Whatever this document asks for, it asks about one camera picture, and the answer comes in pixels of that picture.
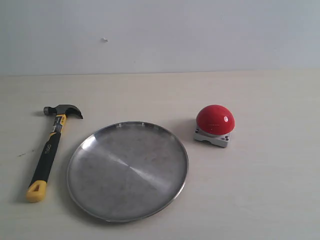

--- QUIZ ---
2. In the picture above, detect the black and yellow claw hammer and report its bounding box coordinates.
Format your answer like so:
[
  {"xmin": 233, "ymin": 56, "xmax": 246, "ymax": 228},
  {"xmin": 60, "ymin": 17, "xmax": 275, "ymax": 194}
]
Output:
[{"xmin": 26, "ymin": 104, "xmax": 83, "ymax": 203}]

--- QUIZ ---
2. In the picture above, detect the red dome push button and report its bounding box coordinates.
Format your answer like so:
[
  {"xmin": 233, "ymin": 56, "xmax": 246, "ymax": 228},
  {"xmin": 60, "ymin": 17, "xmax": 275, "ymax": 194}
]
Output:
[{"xmin": 193, "ymin": 104, "xmax": 235, "ymax": 148}]

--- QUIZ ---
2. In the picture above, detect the round stainless steel plate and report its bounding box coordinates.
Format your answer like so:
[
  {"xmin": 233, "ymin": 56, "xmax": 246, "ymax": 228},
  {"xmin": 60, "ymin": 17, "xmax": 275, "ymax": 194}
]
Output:
[{"xmin": 66, "ymin": 121, "xmax": 189, "ymax": 223}]

